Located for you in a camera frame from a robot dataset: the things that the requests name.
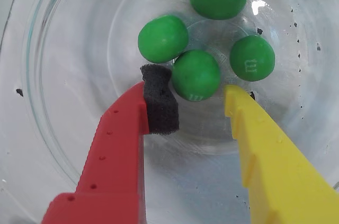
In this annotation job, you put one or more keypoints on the white table cloth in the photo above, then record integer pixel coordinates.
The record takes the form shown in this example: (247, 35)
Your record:
(10, 128)

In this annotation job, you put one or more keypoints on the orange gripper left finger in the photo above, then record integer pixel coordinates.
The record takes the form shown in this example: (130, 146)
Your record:
(114, 160)

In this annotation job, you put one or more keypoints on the clear glass bowl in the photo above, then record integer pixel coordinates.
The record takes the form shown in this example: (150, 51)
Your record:
(79, 75)

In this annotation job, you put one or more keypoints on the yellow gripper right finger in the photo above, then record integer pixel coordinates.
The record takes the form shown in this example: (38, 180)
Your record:
(278, 176)

